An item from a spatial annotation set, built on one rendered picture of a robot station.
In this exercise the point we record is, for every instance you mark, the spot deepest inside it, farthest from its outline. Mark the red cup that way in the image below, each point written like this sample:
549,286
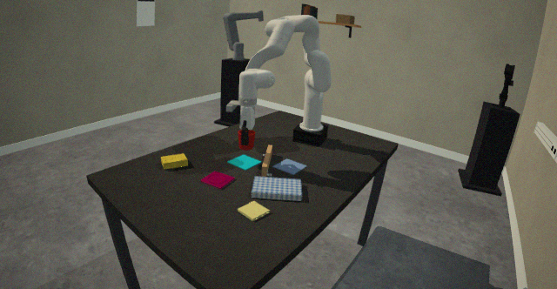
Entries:
251,135

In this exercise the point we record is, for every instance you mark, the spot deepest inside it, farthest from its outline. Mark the yellow sponge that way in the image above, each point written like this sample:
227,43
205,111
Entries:
174,161

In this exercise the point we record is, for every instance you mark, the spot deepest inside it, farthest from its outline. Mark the blue and white checked towel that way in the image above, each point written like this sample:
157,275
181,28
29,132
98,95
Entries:
277,188

